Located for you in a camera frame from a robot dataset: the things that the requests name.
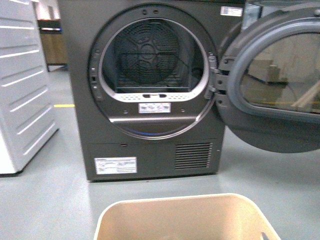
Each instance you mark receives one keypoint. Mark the beige plastic laundry hamper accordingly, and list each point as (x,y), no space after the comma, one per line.
(223,216)

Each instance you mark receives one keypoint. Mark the dark grey tumble dryer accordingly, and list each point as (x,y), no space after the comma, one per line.
(142,79)

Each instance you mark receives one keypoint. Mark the yellow floor tape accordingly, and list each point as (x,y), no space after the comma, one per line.
(64,105)

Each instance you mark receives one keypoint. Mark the round dryer door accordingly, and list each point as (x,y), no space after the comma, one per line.
(268,79)

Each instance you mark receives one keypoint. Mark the wooden cabinet in background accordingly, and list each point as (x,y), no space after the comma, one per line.
(51,35)

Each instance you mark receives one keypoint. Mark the white washing machine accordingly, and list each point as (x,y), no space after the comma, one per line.
(27,118)

